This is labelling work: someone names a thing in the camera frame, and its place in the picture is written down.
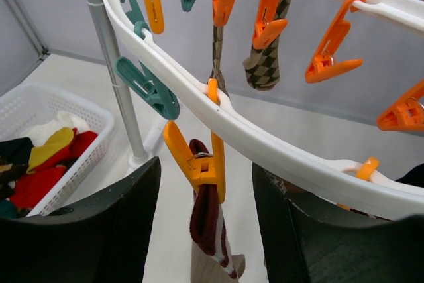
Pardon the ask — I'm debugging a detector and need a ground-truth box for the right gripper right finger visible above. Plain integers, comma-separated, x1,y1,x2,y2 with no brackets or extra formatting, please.
252,163,423,282

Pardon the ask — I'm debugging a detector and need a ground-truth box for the teal clip on rim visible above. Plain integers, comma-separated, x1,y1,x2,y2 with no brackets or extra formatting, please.
115,56,180,120

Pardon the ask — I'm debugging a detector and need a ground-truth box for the orange clip holding sock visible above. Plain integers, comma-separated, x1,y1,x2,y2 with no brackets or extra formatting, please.
162,79,227,204

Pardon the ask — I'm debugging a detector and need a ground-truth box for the white sock in basket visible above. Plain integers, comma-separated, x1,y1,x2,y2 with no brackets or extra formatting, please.
20,111,91,146

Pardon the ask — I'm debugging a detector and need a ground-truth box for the red sock in basket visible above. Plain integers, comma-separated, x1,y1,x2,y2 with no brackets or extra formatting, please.
9,129,97,210

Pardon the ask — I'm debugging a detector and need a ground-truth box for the teal sock in basket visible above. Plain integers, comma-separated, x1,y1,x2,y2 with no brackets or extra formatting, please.
0,199,19,219

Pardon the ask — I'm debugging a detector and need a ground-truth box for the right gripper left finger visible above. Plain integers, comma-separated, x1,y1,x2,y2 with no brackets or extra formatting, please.
1,156,161,282

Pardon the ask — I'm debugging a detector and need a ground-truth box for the metal clothes rack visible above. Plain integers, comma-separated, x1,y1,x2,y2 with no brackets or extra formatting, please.
87,0,166,174

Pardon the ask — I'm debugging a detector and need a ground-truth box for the brown argyle sock short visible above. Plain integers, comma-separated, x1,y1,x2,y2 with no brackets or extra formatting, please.
243,0,291,91

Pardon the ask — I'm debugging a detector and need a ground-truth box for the white plastic laundry basket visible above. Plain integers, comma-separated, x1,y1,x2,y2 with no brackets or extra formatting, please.
1,84,115,217

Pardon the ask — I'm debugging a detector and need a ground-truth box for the white clip sock hanger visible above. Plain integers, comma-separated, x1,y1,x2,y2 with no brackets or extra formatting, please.
100,0,424,221

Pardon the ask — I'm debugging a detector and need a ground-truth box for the tan striped sock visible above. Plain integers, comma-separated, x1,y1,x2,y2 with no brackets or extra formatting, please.
188,139,246,283

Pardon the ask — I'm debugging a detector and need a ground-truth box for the yellow sock in basket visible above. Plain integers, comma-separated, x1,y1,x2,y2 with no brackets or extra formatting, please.
26,127,76,174

